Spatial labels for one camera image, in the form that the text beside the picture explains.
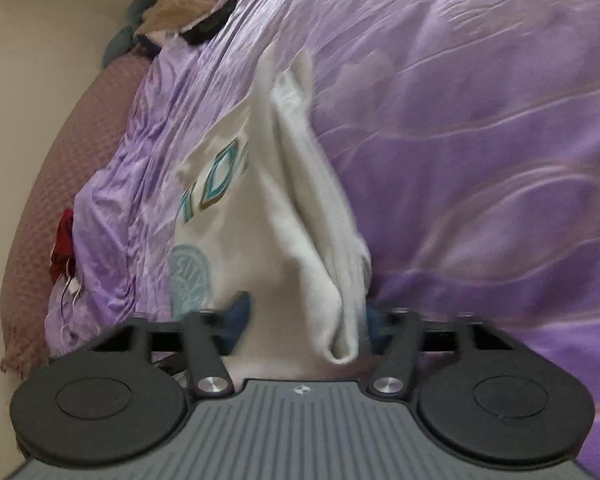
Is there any pink quilted blanket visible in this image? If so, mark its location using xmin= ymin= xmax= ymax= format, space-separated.
xmin=0 ymin=53 xmax=150 ymax=378

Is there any teal cloth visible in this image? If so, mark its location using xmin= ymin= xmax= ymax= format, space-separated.
xmin=102 ymin=0 xmax=158 ymax=70

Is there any purple bedspread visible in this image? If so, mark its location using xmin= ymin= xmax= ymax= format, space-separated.
xmin=45 ymin=0 xmax=600 ymax=476

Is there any white cable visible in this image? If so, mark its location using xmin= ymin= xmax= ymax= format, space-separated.
xmin=44 ymin=253 xmax=84 ymax=340

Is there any white Nevada sweatshirt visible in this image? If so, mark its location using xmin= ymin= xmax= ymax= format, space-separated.
xmin=168 ymin=48 xmax=370 ymax=382

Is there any dark object at bedhead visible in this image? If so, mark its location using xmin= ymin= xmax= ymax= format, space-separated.
xmin=180 ymin=0 xmax=238 ymax=47

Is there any red cloth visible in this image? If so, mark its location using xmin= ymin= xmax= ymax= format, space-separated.
xmin=50 ymin=208 xmax=76 ymax=283

